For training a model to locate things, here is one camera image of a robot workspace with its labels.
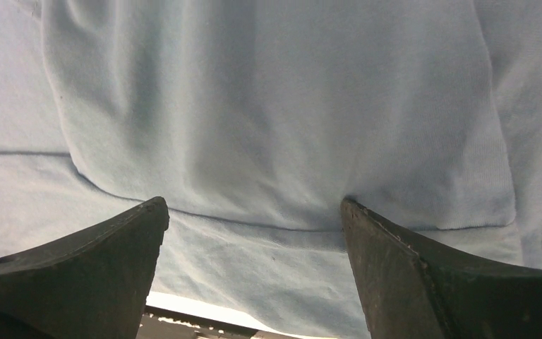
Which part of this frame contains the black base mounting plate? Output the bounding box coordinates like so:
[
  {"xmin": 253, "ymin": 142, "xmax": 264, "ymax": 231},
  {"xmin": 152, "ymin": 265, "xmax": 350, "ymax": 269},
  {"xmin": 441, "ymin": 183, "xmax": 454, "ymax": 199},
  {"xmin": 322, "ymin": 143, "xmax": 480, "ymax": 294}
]
[{"xmin": 136, "ymin": 306, "xmax": 291, "ymax": 339}]

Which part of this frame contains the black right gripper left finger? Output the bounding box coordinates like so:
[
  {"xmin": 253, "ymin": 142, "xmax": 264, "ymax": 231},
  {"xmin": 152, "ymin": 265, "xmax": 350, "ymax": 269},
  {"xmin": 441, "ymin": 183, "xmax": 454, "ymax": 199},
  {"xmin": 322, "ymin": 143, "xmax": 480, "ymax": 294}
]
[{"xmin": 0, "ymin": 197, "xmax": 169, "ymax": 338}]

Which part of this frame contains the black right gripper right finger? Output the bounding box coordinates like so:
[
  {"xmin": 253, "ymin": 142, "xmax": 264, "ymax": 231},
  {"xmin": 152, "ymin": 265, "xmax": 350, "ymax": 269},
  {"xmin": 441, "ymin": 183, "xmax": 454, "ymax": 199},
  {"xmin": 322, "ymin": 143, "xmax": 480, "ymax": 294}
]
[{"xmin": 340, "ymin": 198, "xmax": 542, "ymax": 338}]

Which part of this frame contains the blue-grey t-shirt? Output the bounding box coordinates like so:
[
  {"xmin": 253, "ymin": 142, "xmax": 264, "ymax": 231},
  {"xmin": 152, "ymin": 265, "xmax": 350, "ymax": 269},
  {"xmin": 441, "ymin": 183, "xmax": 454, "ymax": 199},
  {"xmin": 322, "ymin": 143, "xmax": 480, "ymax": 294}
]
[{"xmin": 0, "ymin": 1, "xmax": 542, "ymax": 338}]

